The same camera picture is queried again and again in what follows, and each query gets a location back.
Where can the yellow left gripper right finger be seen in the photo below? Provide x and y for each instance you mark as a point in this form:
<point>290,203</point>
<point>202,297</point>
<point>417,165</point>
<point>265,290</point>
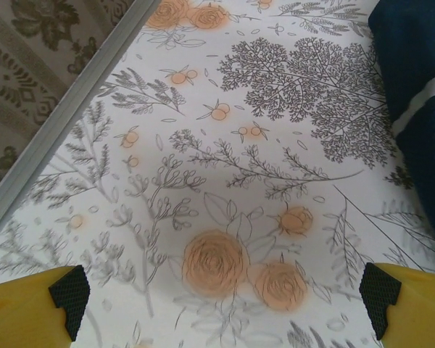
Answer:
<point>417,308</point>

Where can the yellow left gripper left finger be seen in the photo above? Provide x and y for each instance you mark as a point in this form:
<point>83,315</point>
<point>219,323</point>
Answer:
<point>29,311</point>

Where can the navy blue backpack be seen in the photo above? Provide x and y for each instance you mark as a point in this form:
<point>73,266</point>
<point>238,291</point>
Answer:
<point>413,54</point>

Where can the aluminium table edge rail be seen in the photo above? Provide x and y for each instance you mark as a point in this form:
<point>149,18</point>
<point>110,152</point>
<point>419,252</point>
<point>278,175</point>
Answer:
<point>59,108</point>

